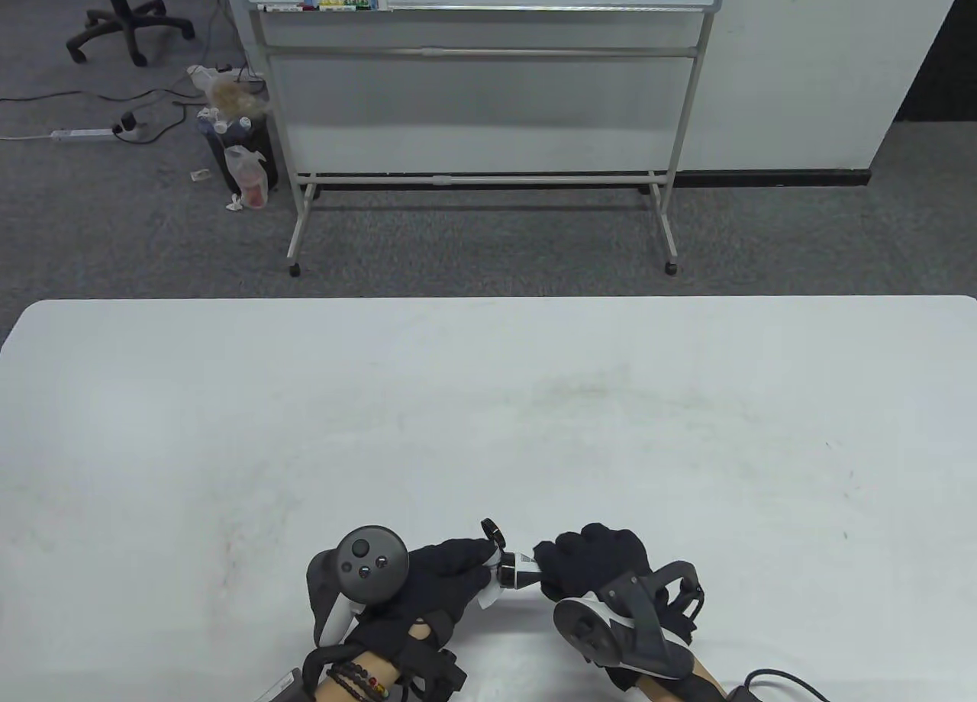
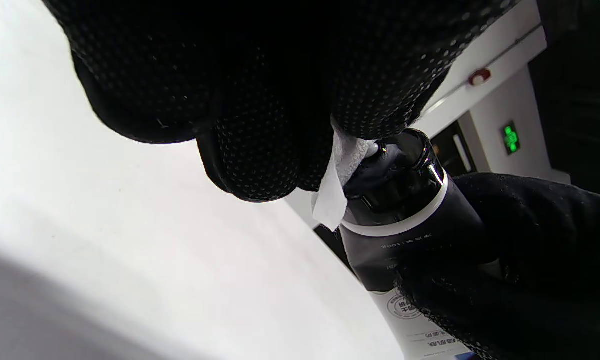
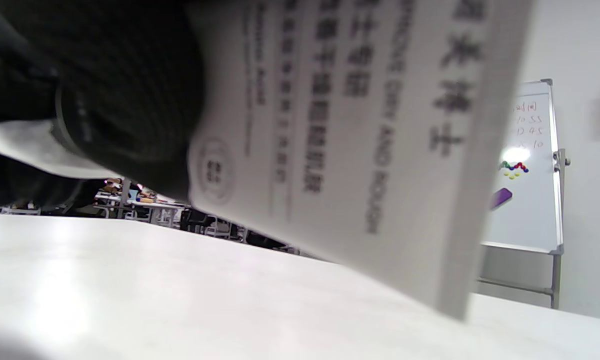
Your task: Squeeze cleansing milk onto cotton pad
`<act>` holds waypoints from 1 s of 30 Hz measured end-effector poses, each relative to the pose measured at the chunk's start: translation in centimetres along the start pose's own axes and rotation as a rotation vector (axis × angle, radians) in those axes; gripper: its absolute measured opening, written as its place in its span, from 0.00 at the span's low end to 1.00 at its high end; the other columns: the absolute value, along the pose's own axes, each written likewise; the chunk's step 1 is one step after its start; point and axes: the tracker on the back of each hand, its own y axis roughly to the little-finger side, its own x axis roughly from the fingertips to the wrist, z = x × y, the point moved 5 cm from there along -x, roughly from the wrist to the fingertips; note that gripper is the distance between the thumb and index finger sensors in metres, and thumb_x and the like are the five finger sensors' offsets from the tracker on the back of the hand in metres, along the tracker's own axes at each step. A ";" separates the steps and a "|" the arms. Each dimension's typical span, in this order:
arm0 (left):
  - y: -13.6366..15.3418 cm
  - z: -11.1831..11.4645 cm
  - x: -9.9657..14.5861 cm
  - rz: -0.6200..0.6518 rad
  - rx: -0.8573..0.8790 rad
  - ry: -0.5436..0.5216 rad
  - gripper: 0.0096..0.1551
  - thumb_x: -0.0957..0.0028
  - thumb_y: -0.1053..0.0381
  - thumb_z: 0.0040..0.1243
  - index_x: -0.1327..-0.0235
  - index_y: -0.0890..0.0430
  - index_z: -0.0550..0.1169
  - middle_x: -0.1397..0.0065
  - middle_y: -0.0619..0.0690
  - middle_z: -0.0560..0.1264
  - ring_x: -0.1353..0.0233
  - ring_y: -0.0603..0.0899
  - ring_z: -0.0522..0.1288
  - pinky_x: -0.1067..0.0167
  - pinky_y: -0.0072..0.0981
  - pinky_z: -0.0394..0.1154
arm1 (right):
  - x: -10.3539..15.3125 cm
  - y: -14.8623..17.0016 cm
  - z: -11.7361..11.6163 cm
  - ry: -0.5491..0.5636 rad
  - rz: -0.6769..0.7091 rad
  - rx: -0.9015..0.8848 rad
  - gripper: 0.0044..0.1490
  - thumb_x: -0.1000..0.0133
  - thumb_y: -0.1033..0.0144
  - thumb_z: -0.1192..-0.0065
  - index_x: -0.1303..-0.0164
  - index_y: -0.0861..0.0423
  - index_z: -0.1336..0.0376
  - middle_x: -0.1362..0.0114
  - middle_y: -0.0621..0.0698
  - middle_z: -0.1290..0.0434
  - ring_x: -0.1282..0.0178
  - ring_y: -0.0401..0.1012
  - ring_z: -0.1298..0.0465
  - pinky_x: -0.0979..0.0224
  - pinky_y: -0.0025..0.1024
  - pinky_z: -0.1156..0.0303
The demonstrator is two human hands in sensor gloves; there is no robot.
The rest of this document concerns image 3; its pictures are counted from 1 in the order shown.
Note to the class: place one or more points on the person's right hand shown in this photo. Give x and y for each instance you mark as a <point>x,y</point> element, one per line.
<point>110,85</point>

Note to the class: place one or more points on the white printed carton box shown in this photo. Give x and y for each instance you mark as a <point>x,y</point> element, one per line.
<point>360,150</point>

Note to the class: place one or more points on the background desks with clutter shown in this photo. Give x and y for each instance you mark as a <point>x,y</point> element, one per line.
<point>150,205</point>

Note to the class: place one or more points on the purple whiteboard eraser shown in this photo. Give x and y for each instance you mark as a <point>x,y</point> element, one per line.
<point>501,198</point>

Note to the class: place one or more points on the cluster of coloured magnets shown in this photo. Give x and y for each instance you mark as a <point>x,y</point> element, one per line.
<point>513,168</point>

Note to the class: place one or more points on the whiteboard on metal stand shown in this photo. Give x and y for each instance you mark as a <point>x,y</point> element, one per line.
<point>530,215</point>

